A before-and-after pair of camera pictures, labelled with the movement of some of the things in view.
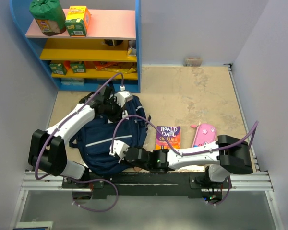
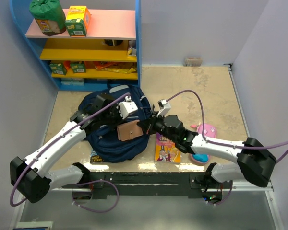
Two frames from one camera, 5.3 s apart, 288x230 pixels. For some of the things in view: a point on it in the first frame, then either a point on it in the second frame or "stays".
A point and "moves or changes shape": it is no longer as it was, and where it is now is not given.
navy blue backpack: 91,143 moves or changes shape
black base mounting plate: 186,184 stays
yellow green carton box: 78,20 stays
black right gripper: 124,161 to 145,124
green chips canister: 50,15 stays
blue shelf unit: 113,45 stays
